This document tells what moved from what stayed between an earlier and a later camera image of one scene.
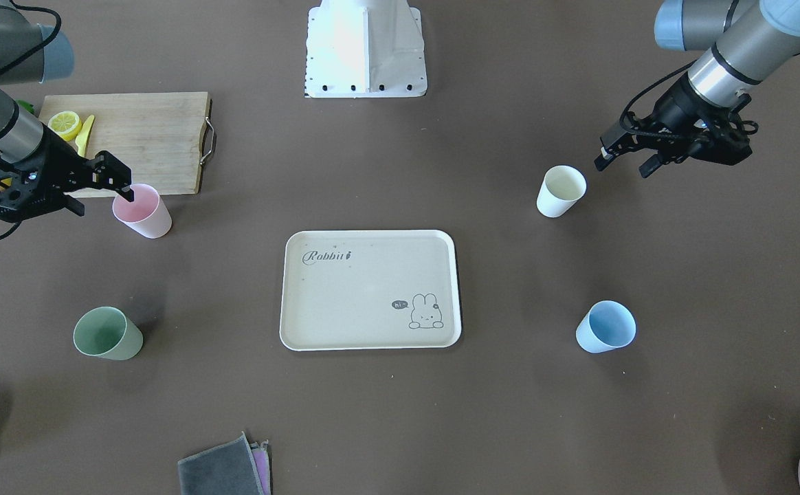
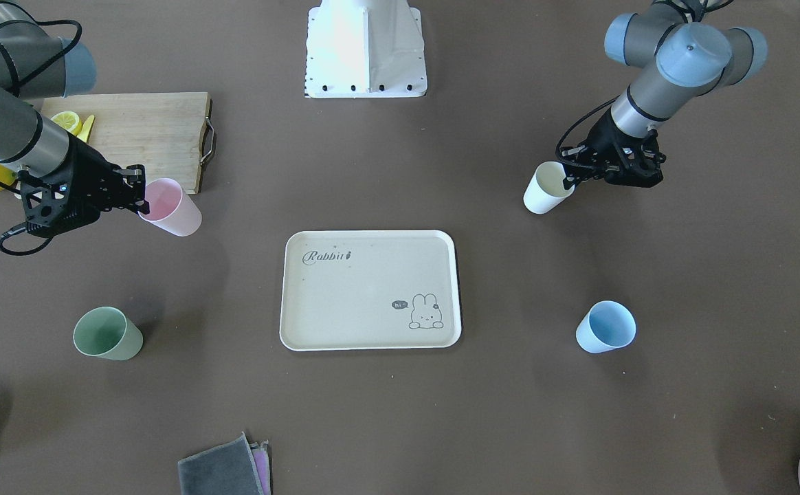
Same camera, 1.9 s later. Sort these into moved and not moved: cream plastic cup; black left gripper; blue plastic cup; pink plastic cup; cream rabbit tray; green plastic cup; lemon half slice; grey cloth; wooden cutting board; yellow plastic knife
Moved: pink plastic cup; cream plastic cup; black left gripper
Not moved: wooden cutting board; grey cloth; cream rabbit tray; lemon half slice; blue plastic cup; green plastic cup; yellow plastic knife
